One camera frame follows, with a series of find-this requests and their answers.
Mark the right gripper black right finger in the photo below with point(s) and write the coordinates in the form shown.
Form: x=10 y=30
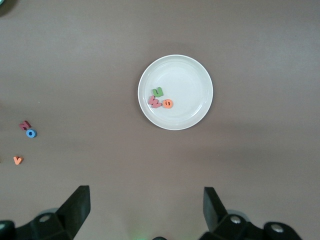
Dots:
x=212 y=207

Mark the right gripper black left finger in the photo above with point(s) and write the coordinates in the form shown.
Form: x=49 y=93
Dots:
x=75 y=207

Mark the orange foam letter e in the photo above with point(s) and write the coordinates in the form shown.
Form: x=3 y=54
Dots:
x=167 y=103

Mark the pink foam letter w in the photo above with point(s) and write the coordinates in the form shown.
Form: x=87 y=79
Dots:
x=154 y=102

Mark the green foam letter n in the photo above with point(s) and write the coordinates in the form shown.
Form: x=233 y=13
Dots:
x=158 y=93

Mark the brown table cover sheet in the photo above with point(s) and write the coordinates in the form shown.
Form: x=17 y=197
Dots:
x=250 y=175

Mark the orange foam letter v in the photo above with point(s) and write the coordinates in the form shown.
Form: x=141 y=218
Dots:
x=17 y=160

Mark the blue foam letter o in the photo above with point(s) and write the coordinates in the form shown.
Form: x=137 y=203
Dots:
x=28 y=133

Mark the dark red foam letter z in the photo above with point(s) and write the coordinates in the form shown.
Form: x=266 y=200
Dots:
x=25 y=125

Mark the beige brown plate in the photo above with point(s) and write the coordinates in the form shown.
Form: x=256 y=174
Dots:
x=187 y=75

